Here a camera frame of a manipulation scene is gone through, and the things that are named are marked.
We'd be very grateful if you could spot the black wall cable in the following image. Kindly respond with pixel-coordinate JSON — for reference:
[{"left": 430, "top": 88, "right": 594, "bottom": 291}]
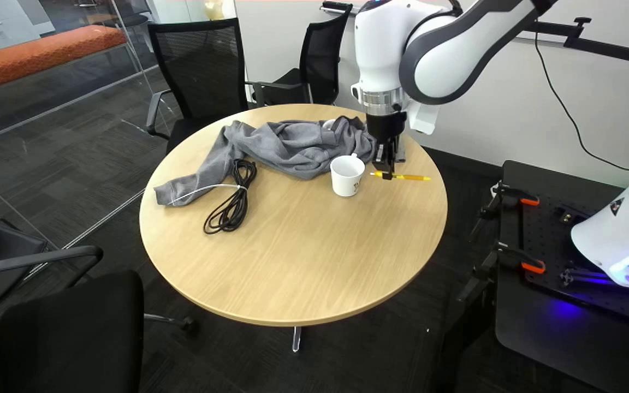
[{"left": 530, "top": 31, "right": 629, "bottom": 177}]

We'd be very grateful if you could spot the orange-handled black clamp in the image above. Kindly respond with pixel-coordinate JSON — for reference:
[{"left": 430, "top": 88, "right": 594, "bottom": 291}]
[
  {"left": 469, "top": 240, "right": 550, "bottom": 284},
  {"left": 477, "top": 180, "right": 544, "bottom": 222}
]

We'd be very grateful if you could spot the black mesh office chair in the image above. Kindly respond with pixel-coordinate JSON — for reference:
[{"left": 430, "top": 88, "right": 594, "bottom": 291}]
[
  {"left": 246, "top": 12, "right": 354, "bottom": 109},
  {"left": 0, "top": 268, "right": 149, "bottom": 393},
  {"left": 0, "top": 200, "right": 108, "bottom": 317},
  {"left": 141, "top": 15, "right": 253, "bottom": 150}
]

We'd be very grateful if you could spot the chrome table base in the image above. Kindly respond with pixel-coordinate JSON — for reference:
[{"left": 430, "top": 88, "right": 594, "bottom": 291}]
[{"left": 289, "top": 326, "right": 306, "bottom": 359}]

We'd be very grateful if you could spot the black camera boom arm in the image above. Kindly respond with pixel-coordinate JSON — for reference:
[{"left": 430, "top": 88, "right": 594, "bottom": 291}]
[{"left": 523, "top": 14, "right": 629, "bottom": 84}]

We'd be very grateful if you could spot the orange bench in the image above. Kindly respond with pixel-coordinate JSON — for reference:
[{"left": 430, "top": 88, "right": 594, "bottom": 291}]
[{"left": 0, "top": 24, "right": 129, "bottom": 99}]

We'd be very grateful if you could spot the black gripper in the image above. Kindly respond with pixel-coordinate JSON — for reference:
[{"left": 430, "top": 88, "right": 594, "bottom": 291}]
[{"left": 365, "top": 109, "right": 411, "bottom": 183}]

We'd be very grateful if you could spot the gray hoodie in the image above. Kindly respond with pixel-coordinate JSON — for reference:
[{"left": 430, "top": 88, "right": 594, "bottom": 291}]
[{"left": 154, "top": 114, "right": 385, "bottom": 209}]

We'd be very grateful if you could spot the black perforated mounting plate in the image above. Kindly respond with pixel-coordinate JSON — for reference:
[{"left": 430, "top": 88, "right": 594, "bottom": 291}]
[{"left": 491, "top": 158, "right": 629, "bottom": 393}]

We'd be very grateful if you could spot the white wrist-mounted box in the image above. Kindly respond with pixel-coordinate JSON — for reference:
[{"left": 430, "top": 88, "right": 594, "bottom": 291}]
[{"left": 405, "top": 100, "right": 442, "bottom": 138}]

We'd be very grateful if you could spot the white mug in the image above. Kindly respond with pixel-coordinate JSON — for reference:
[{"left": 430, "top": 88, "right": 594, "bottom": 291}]
[{"left": 328, "top": 153, "right": 369, "bottom": 201}]

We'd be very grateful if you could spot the yellow pen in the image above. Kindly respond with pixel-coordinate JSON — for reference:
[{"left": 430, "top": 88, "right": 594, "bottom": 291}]
[{"left": 368, "top": 168, "right": 432, "bottom": 185}]

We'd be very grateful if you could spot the coiled black cable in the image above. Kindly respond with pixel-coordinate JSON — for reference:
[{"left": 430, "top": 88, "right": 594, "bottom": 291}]
[{"left": 202, "top": 158, "right": 261, "bottom": 238}]

